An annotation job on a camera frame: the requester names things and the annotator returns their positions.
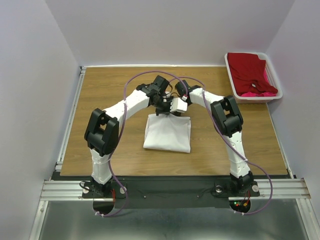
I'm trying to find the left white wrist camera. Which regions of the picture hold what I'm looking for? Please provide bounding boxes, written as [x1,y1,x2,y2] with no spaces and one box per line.
[170,97,188,113]

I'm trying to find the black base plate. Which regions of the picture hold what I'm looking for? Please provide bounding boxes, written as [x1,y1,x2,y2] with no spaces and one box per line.
[52,174,260,212]

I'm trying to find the red t shirt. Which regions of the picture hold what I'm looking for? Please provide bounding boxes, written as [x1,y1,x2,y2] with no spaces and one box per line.
[227,52,278,97]

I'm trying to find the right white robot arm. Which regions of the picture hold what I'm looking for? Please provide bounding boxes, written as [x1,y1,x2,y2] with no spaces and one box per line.
[174,80,254,195]

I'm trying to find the aluminium left rail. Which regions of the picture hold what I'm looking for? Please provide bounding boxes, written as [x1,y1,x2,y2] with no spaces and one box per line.
[54,66,87,172]

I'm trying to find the aluminium rail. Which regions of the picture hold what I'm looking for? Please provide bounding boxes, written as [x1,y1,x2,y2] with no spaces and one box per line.
[40,178,311,201]
[54,66,87,172]
[265,103,296,179]

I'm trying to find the pink t shirt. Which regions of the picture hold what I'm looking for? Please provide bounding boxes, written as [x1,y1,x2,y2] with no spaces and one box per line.
[241,70,277,97]

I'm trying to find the white t shirt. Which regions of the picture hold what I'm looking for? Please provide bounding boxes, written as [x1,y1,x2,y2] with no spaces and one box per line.
[143,114,191,154]

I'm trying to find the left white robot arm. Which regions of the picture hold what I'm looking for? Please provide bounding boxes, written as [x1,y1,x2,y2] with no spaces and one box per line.
[83,75,170,197]

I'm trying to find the white plastic basket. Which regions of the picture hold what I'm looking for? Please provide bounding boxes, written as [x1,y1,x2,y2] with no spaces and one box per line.
[224,52,283,104]

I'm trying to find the aluminium front rail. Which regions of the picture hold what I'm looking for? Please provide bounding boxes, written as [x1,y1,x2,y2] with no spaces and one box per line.
[40,178,311,201]

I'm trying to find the aluminium right rail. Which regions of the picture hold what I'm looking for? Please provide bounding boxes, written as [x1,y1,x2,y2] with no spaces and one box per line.
[265,103,296,179]

